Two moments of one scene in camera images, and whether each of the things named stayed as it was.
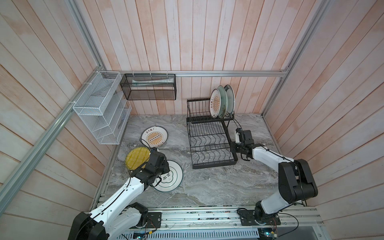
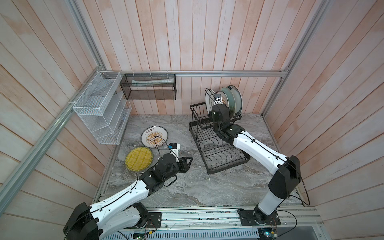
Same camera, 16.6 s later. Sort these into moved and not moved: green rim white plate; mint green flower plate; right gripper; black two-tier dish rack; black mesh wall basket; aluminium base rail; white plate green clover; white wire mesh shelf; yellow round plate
Moved: black two-tier dish rack; mint green flower plate; right gripper; white plate green clover; green rim white plate
Not moved: yellow round plate; aluminium base rail; white wire mesh shelf; black mesh wall basket
